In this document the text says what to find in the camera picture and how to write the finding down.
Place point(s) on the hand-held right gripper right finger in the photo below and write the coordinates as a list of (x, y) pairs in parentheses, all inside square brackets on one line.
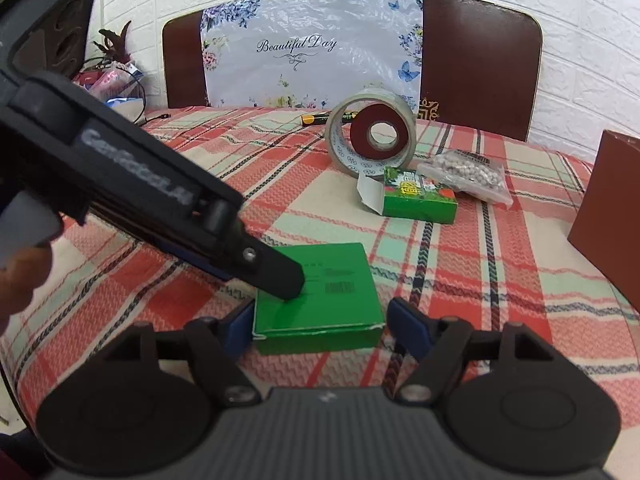
[(407, 325)]

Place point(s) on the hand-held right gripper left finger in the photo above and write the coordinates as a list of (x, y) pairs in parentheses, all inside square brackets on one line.
[(236, 329)]

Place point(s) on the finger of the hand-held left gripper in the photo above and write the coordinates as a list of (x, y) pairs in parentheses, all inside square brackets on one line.
[(200, 260), (272, 270)]

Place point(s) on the small green printed box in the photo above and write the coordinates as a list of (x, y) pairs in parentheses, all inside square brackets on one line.
[(420, 205)]

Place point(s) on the clear tape roll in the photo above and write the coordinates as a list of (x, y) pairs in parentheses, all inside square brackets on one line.
[(340, 156)]

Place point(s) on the dark red tape roll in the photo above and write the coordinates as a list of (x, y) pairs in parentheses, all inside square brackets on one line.
[(360, 136)]

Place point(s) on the clear bag of beads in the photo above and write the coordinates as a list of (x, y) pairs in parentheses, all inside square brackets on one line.
[(470, 172)]

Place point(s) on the brown cardboard box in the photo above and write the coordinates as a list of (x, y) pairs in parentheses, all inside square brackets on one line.
[(610, 220)]

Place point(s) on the person's left hand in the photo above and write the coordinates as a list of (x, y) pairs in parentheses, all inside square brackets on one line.
[(22, 290)]

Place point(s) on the plaid blanket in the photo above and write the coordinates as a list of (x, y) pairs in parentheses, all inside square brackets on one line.
[(150, 310)]

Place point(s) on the pink bag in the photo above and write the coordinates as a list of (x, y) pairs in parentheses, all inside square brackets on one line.
[(107, 82)]

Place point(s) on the dark red plant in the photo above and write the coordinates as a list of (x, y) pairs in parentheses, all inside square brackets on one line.
[(116, 42)]

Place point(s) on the black speaker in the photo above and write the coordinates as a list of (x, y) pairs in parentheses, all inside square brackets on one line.
[(60, 20)]

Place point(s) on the black marker pen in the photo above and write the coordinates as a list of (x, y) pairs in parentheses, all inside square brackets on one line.
[(312, 119)]

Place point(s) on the floral plastic bag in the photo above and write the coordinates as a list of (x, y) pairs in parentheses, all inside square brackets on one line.
[(300, 75)]

